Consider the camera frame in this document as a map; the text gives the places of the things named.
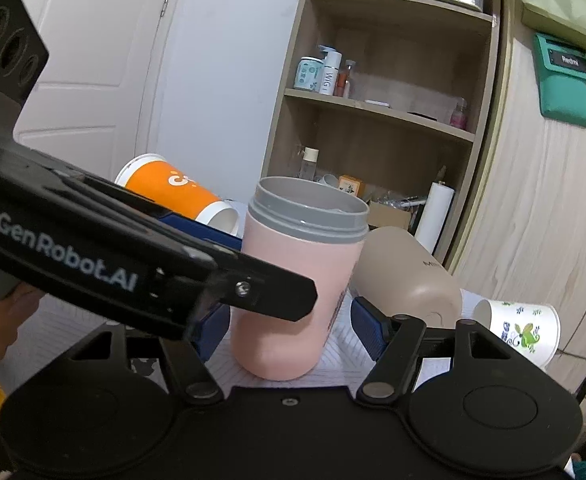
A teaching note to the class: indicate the clear bottle beige cap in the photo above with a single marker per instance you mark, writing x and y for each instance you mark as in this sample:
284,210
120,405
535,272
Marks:
308,165

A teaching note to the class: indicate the teal Redmi pouch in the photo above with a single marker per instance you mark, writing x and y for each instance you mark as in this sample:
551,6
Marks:
560,70

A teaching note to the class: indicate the wooden shelf unit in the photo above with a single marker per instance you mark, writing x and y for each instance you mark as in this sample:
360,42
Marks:
414,59

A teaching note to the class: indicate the light wood wardrobe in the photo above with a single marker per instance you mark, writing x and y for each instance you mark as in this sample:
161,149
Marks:
524,236

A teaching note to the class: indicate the taupe tumbler cup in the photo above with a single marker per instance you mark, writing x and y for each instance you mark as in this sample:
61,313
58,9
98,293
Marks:
398,275

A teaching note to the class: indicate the white tube bottle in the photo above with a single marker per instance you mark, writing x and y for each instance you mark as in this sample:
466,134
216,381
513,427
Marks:
330,72

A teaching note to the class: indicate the orange white paper cup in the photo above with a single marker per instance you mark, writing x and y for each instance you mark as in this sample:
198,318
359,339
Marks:
151,176

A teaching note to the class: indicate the pink tumbler cup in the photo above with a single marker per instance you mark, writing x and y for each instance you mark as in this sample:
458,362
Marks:
310,236

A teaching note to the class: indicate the red small bottle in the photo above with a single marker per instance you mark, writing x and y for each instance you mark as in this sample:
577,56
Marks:
343,84

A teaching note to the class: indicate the white small cup on shelf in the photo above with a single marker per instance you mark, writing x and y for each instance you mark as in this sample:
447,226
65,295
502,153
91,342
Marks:
330,180

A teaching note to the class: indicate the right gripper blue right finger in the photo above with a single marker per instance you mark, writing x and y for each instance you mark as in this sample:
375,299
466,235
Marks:
393,344

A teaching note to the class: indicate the wooden floral box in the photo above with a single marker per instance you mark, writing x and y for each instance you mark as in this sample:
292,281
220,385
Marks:
350,185

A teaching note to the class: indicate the white floral paper cup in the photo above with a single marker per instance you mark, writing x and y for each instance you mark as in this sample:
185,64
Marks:
534,330

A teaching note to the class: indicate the small cardboard box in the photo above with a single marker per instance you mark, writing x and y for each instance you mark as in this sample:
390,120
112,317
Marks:
383,215

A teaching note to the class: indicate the white door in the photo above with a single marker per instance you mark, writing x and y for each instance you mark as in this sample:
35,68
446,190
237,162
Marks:
85,107

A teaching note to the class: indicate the white paper towel roll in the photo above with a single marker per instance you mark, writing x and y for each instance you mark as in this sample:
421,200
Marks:
434,215

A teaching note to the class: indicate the pink small bottle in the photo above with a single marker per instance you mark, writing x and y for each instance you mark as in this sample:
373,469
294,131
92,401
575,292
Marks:
459,116

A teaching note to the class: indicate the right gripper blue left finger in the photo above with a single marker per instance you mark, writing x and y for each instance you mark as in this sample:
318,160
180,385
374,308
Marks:
208,334

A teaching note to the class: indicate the grey patterned tablecloth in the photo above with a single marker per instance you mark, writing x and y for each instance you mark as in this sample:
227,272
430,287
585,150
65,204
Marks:
438,403

